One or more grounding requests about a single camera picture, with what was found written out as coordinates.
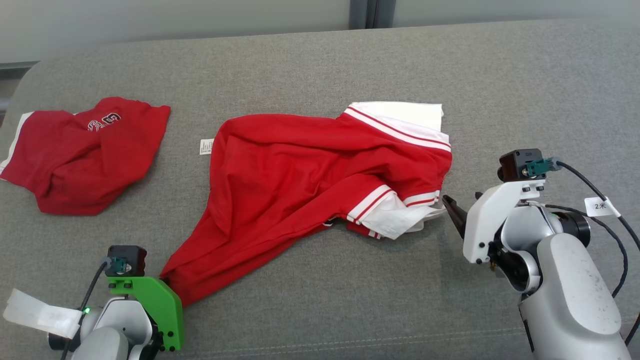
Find white tape cable label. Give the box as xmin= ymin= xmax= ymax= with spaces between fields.
xmin=2 ymin=288 xmax=83 ymax=340

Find thin black cable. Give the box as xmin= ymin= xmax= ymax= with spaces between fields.
xmin=530 ymin=200 xmax=640 ymax=351

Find white printed cable tag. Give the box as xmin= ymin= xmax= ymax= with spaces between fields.
xmin=584 ymin=196 xmax=622 ymax=218

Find red jersey shirt white sleeves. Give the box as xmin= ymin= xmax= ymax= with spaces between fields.
xmin=160 ymin=101 xmax=453 ymax=307

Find red garment with white hem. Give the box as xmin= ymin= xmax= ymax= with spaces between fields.
xmin=0 ymin=96 xmax=172 ymax=217

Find black cable teal connector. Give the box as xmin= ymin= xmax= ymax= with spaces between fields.
xmin=525 ymin=156 xmax=640 ymax=251
xmin=60 ymin=257 xmax=126 ymax=360

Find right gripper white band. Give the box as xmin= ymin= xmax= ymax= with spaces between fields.
xmin=442 ymin=180 xmax=546 ymax=265

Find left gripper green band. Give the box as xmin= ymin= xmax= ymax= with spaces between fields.
xmin=108 ymin=276 xmax=185 ymax=352

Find grey double partition post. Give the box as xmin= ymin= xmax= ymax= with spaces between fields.
xmin=350 ymin=0 xmax=396 ymax=30

